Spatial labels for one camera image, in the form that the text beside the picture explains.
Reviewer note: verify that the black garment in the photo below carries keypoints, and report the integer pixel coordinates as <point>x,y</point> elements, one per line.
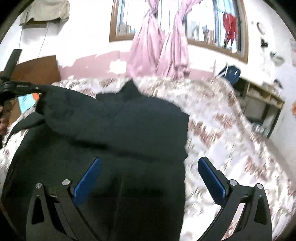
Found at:
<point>140,142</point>

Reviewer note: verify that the wooden framed window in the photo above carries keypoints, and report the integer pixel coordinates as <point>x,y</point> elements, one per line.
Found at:
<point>203,25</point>

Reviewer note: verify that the wooden shelf desk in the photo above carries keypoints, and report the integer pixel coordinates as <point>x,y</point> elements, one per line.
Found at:
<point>260,104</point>

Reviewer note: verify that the red hanging garment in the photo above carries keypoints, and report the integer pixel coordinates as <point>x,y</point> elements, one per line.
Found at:
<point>230,26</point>

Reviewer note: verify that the pink curtain left panel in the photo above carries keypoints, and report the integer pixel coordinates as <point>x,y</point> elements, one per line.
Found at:
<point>147,44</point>

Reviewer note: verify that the blue chair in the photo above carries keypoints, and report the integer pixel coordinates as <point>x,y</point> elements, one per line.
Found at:
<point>231,73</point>

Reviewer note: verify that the orange blue brown pillow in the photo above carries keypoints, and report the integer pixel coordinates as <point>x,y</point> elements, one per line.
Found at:
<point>27,101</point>

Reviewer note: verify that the pink curtain right panel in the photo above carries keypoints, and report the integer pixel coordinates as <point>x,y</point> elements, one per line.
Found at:
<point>174,58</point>

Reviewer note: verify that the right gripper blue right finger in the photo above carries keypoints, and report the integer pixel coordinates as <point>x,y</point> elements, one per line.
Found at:
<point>255,220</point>

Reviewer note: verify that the pink curtain panel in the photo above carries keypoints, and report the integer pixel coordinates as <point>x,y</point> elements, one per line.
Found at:
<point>147,44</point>
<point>174,58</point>

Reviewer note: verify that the floral satin bedspread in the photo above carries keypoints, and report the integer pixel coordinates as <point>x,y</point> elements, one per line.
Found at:
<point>219,130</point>

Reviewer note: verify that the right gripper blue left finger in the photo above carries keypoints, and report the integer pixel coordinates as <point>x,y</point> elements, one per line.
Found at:
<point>53,212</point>

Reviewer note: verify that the wooden headboard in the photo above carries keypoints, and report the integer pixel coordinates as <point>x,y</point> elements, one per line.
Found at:
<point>37,71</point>

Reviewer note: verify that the person's left hand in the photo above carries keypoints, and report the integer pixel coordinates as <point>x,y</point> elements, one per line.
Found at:
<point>6,109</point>

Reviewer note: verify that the beige cloth covered wall unit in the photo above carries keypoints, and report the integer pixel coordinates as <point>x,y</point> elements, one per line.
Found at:
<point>46,11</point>

